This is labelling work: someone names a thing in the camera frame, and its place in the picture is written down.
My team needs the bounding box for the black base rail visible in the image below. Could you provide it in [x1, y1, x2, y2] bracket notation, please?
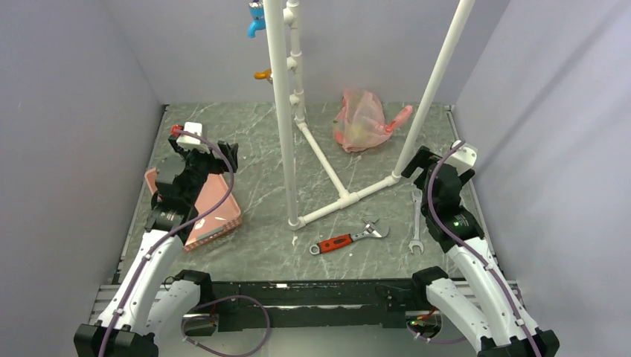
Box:
[185, 277, 435, 332]

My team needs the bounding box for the pink plastic basket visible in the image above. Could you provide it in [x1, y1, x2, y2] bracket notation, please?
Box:
[144, 167, 243, 254]

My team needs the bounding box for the white PVC pipe frame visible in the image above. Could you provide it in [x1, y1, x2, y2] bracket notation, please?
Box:
[261, 1, 474, 231]

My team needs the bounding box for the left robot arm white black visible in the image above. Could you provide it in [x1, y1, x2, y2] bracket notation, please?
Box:
[74, 129, 239, 356]

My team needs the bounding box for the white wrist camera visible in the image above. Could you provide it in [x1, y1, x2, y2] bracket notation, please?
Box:
[446, 143, 478, 172]
[171, 121, 205, 150]

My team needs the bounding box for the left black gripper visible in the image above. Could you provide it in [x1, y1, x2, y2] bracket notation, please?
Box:
[170, 136, 238, 205]

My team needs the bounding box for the silver open end wrench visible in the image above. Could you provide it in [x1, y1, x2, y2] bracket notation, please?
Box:
[409, 190, 424, 254]

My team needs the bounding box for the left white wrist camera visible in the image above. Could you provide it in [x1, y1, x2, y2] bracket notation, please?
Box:
[171, 121, 205, 150]

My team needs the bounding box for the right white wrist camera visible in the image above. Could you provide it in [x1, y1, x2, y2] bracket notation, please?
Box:
[446, 143, 478, 172]

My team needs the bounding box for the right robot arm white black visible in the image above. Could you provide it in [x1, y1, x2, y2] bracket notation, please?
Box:
[402, 141, 560, 356]

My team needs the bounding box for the pink plastic bag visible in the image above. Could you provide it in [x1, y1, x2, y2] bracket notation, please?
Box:
[333, 89, 413, 152]

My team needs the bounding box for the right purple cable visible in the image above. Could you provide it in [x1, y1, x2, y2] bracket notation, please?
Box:
[426, 141, 544, 357]

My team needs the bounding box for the red handled adjustable wrench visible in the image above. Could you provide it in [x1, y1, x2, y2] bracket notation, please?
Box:
[309, 219, 390, 255]

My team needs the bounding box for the blue faucet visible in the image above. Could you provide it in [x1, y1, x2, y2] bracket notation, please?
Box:
[247, 0, 266, 39]

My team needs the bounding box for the orange faucet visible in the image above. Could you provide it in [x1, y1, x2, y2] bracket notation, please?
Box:
[254, 68, 273, 83]

